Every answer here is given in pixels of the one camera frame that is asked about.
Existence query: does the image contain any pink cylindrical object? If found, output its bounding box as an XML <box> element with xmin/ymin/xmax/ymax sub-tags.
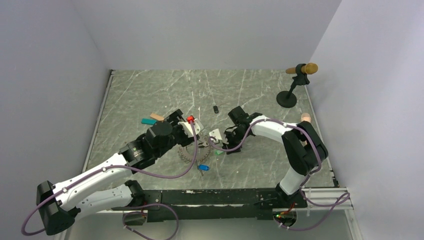
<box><xmin>300</xmin><ymin>113</ymin><xmax>312</xmax><ymax>123</ymax></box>

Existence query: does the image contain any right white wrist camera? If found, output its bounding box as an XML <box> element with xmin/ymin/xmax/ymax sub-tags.
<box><xmin>208</xmin><ymin>128</ymin><xmax>223</xmax><ymax>144</ymax></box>

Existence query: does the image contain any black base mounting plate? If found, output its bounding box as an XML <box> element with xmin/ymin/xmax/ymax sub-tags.
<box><xmin>114</xmin><ymin>188</ymin><xmax>308</xmax><ymax>223</ymax></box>

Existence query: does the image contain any orange key tag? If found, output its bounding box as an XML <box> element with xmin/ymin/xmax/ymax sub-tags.
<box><xmin>149</xmin><ymin>113</ymin><xmax>165</xmax><ymax>121</ymax></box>

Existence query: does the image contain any teal key tag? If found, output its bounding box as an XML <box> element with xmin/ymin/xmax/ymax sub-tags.
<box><xmin>140</xmin><ymin>118</ymin><xmax>157</xmax><ymax>126</ymax></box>

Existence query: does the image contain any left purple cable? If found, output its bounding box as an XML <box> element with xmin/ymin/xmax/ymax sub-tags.
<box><xmin>21</xmin><ymin>120</ymin><xmax>200</xmax><ymax>237</ymax></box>

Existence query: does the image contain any gold microphone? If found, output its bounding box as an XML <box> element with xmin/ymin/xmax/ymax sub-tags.
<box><xmin>285</xmin><ymin>62</ymin><xmax>319</xmax><ymax>75</ymax></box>

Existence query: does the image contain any black tagged key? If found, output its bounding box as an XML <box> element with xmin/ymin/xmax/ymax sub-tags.
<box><xmin>213</xmin><ymin>105</ymin><xmax>220</xmax><ymax>114</ymax></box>

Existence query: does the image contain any black microphone stand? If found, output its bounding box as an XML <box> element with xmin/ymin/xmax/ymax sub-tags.
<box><xmin>276</xmin><ymin>72</ymin><xmax>310</xmax><ymax>108</ymax></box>

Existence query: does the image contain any blue tagged key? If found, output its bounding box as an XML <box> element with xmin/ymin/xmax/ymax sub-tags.
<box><xmin>197</xmin><ymin>164</ymin><xmax>210</xmax><ymax>177</ymax></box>

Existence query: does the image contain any round metal keyring disc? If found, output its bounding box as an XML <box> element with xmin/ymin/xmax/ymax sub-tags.
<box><xmin>177</xmin><ymin>140</ymin><xmax>212</xmax><ymax>164</ymax></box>

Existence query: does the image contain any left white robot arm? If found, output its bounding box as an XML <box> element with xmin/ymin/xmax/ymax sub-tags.
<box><xmin>36</xmin><ymin>109</ymin><xmax>204</xmax><ymax>236</ymax></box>

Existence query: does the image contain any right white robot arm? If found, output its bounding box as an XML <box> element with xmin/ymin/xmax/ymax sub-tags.
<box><xmin>222</xmin><ymin>106</ymin><xmax>329</xmax><ymax>208</ymax></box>

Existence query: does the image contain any aluminium frame rail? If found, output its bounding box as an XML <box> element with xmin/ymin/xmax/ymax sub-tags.
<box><xmin>302</xmin><ymin>187</ymin><xmax>354</xmax><ymax>211</ymax></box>

